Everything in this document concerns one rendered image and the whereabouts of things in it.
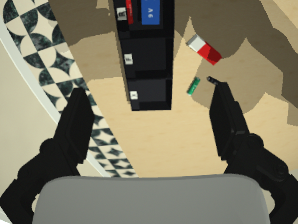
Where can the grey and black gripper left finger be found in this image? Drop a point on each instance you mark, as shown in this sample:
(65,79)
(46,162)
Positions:
(58,157)

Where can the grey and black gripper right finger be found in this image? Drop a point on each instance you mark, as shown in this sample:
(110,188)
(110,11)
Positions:
(245,152)

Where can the blue 9v battery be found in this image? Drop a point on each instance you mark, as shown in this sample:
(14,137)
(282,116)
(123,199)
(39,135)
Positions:
(150,12)

